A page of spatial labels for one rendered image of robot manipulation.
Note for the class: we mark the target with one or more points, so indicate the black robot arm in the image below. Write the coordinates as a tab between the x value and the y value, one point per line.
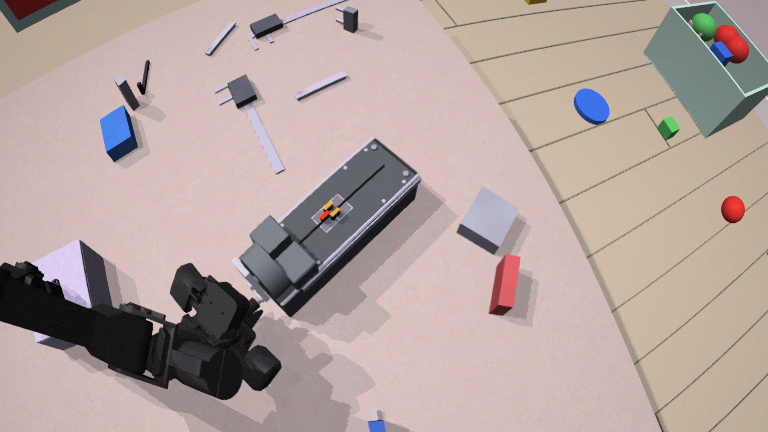
123	337

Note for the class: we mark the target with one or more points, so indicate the red rectangular block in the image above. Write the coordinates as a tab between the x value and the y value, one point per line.
504	286

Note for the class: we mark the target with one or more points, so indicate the blue rectangular block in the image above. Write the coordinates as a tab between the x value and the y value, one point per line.
118	133

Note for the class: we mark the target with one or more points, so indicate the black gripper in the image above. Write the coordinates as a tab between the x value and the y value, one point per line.
259	365

